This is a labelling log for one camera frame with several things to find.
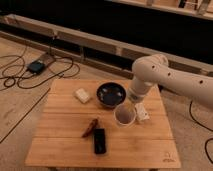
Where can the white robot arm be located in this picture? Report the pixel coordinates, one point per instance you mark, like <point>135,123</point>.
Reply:
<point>154,69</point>

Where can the dark blue bowl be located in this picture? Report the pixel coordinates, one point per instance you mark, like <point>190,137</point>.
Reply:
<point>111,94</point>

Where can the white rectangular block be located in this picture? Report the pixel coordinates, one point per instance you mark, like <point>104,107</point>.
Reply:
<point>82,95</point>

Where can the crumpled white packet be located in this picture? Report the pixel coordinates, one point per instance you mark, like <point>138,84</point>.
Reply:
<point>141,113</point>

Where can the black rectangular device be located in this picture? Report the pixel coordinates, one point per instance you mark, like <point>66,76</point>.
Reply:
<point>99,141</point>

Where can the wooden table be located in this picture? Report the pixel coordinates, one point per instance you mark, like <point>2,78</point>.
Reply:
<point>58,139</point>

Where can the blue power adapter box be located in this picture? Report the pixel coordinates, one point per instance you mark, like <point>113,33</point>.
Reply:
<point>36,67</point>

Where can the long wooden shelf frame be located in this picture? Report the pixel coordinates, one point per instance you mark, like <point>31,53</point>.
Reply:
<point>92,41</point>

